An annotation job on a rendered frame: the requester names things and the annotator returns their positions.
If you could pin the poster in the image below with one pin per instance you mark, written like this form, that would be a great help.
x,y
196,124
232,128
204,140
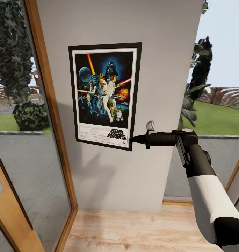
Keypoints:
x,y
104,80

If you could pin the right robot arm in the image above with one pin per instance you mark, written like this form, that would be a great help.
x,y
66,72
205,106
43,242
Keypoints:
x,y
216,216

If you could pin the fixed window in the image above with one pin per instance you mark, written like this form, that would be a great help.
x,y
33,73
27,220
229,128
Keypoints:
x,y
211,100

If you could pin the door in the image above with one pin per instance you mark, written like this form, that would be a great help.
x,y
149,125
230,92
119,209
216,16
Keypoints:
x,y
38,204

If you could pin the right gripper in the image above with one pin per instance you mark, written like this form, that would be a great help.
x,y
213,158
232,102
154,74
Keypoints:
x,y
154,139

